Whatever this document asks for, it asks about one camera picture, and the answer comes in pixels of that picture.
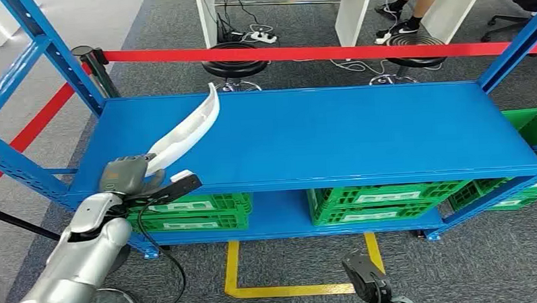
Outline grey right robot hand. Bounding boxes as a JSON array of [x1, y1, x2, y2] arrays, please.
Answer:
[[342, 251, 393, 303]]

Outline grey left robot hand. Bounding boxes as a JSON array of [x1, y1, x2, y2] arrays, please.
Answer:
[[98, 152, 168, 197]]

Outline white curved plastic part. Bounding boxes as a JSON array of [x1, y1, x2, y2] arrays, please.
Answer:
[[141, 82, 224, 177]]

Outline blue metal shelf rack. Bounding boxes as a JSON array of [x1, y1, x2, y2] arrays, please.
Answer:
[[0, 0, 537, 265]]

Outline black stanchion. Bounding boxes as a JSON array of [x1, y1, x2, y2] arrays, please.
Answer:
[[0, 199, 133, 277]]

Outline black round stool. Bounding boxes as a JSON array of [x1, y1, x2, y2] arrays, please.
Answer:
[[367, 32, 449, 86], [201, 40, 271, 94]]

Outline black power adapter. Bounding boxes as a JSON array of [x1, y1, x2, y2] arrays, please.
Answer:
[[217, 30, 247, 43]]

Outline white power strip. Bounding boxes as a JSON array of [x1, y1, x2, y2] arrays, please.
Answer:
[[249, 30, 278, 46]]

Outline person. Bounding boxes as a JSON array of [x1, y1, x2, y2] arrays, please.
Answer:
[[374, 0, 444, 39]]

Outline white desk panel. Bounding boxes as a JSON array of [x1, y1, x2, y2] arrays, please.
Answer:
[[419, 0, 490, 46]]

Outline black office chair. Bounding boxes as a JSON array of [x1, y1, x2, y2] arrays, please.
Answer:
[[480, 0, 537, 44]]

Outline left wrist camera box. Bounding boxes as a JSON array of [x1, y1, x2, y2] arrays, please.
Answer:
[[125, 168, 204, 206]]

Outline black belt stanchion post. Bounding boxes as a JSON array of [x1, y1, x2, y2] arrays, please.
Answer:
[[71, 44, 121, 101]]

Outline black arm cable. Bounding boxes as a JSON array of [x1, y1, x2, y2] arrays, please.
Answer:
[[136, 195, 187, 303]]

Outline white floor cable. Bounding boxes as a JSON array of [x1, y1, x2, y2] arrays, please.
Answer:
[[329, 55, 443, 78]]

